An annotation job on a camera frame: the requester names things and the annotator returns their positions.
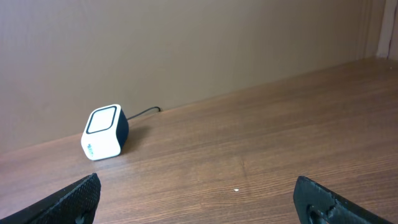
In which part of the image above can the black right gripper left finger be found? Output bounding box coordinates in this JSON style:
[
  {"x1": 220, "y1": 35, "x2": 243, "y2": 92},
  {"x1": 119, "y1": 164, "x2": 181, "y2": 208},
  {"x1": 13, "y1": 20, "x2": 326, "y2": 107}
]
[{"x1": 1, "y1": 173, "x2": 101, "y2": 224}]

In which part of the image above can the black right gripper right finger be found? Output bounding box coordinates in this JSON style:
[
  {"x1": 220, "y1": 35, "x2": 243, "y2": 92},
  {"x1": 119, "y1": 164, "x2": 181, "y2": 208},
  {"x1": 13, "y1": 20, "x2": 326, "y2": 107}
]
[{"x1": 293, "y1": 176, "x2": 392, "y2": 224}]

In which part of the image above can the white barcode scanner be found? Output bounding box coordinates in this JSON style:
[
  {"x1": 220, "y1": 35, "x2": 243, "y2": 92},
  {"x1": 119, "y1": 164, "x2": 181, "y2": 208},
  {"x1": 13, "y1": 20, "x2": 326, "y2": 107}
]
[{"x1": 81, "y1": 104, "x2": 129, "y2": 161}]

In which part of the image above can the black scanner cable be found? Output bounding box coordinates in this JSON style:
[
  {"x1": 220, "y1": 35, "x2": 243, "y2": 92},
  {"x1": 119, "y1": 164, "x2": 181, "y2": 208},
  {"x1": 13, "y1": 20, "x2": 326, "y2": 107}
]
[{"x1": 126, "y1": 106, "x2": 163, "y2": 121}]

